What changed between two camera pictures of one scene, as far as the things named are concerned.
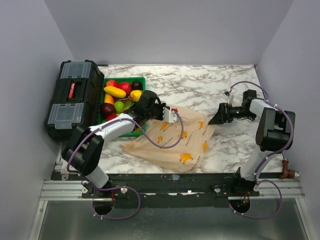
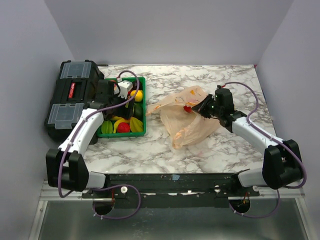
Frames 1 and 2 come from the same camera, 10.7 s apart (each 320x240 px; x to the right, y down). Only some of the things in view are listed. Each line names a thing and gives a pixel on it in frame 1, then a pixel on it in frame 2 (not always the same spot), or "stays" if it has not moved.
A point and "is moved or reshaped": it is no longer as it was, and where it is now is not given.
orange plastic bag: [179, 147] is moved or reshaped
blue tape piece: [175, 177] stays
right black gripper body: [237, 112] → [214, 110]
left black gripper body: [157, 112] → [122, 111]
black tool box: [76, 99] stays
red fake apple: [112, 83] is moved or reshaped
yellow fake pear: [136, 95] stays
